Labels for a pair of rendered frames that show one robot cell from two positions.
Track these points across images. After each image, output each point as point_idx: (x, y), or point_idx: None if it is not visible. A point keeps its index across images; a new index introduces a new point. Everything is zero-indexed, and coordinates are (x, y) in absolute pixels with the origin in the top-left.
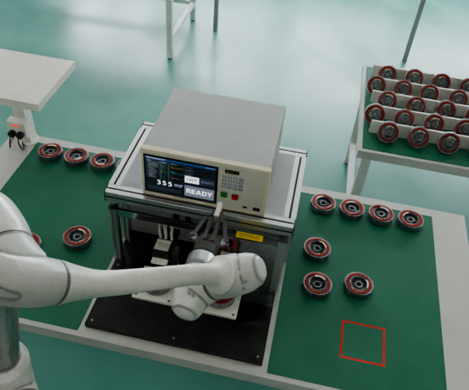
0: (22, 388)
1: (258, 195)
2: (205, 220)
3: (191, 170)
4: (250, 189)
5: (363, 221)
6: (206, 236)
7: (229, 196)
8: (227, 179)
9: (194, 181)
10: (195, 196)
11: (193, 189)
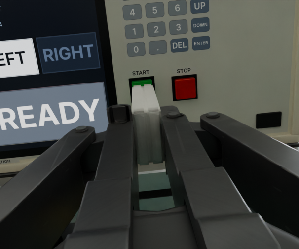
0: None
1: (271, 47)
2: (81, 141)
3: None
4: (239, 25)
5: None
6: (120, 241)
7: (164, 90)
8: (146, 6)
9: (18, 62)
10: (39, 135)
11: (26, 106)
